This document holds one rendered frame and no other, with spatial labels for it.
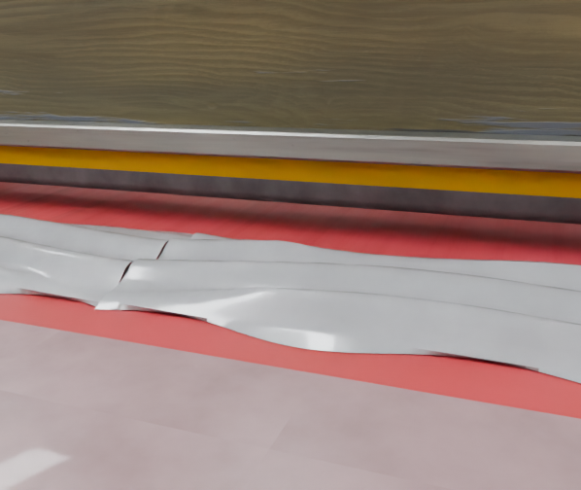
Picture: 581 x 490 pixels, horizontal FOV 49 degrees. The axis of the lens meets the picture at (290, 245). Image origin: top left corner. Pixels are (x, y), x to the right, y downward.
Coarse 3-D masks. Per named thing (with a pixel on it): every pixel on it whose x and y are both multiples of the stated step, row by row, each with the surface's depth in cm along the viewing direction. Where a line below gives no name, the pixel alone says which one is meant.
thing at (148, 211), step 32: (0, 192) 34; (32, 192) 33; (64, 192) 33; (96, 192) 33; (128, 192) 33; (96, 224) 28; (128, 224) 27; (160, 224) 27; (192, 224) 27; (224, 224) 27; (0, 320) 18; (32, 320) 18; (64, 320) 18; (0, 352) 17
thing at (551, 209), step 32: (160, 192) 30; (192, 192) 29; (224, 192) 29; (256, 192) 28; (288, 192) 28; (320, 192) 27; (352, 192) 26; (384, 192) 26; (416, 192) 26; (448, 192) 25; (480, 192) 25; (576, 224) 24
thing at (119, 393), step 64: (448, 256) 23; (512, 256) 22; (576, 256) 22; (128, 320) 18; (192, 320) 18; (0, 384) 15; (64, 384) 15; (128, 384) 15; (192, 384) 15; (256, 384) 15; (320, 384) 15; (384, 384) 15; (448, 384) 15; (512, 384) 14; (576, 384) 14; (0, 448) 13; (64, 448) 13; (128, 448) 13; (192, 448) 13; (256, 448) 12; (320, 448) 12; (384, 448) 12; (448, 448) 12; (512, 448) 12; (576, 448) 12
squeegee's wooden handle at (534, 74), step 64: (0, 0) 29; (64, 0) 27; (128, 0) 26; (192, 0) 25; (256, 0) 24; (320, 0) 24; (384, 0) 23; (448, 0) 22; (512, 0) 21; (576, 0) 21; (0, 64) 30; (64, 64) 28; (128, 64) 27; (192, 64) 26; (256, 64) 25; (320, 64) 24; (384, 64) 23; (448, 64) 23; (512, 64) 22; (576, 64) 21; (384, 128) 24; (448, 128) 23; (512, 128) 22; (576, 128) 22
